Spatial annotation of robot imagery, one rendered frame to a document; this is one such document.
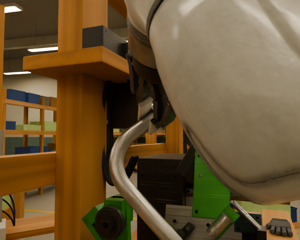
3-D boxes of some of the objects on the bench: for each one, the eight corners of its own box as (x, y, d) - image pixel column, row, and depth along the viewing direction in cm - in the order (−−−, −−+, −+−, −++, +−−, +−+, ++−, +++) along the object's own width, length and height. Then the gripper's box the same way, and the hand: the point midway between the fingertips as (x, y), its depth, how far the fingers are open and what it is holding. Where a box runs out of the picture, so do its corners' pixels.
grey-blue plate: (262, 252, 101) (261, 213, 102) (262, 254, 99) (261, 214, 100) (235, 248, 104) (234, 210, 105) (234, 250, 102) (233, 212, 103)
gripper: (219, 72, 37) (186, 142, 58) (146, 3, 42) (140, 90, 63) (176, 100, 34) (158, 162, 55) (105, 23, 40) (113, 106, 61)
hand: (150, 116), depth 56 cm, fingers closed on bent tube, 3 cm apart
